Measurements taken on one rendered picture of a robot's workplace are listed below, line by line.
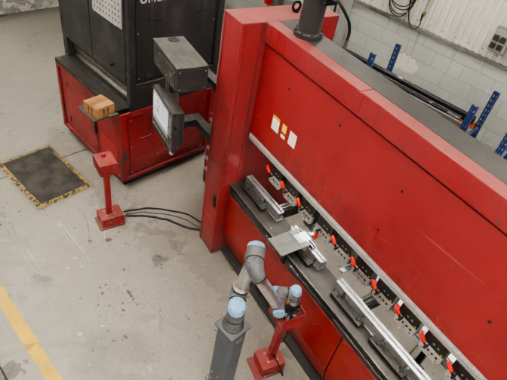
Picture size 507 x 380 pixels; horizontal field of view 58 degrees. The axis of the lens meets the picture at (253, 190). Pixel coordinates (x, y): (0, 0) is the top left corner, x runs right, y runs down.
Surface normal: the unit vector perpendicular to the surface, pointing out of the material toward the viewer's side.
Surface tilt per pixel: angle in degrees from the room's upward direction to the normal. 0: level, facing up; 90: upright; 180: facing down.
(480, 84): 90
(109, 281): 0
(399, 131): 90
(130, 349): 0
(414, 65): 90
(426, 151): 90
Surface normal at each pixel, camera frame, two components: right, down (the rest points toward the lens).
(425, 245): -0.84, 0.26
